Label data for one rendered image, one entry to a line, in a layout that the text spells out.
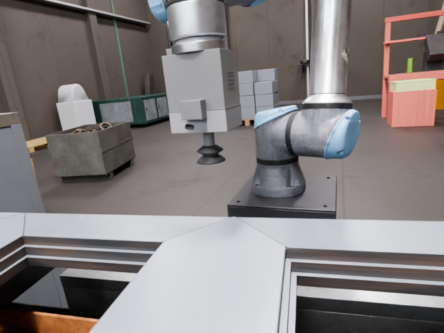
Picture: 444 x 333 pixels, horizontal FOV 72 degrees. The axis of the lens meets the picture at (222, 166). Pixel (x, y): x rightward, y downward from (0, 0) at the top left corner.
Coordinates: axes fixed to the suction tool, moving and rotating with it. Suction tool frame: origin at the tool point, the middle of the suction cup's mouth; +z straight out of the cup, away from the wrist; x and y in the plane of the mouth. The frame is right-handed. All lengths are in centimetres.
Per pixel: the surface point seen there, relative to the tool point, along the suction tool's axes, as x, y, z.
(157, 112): 751, -511, 58
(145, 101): 695, -509, 20
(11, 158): 25, -83, 6
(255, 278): -10.6, 9.0, 11.2
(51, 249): -8.9, -26.7, 13.1
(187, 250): -6.8, -2.0, 11.2
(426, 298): 15.1, 31.9, 29.3
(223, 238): -2.6, 1.9, 11.1
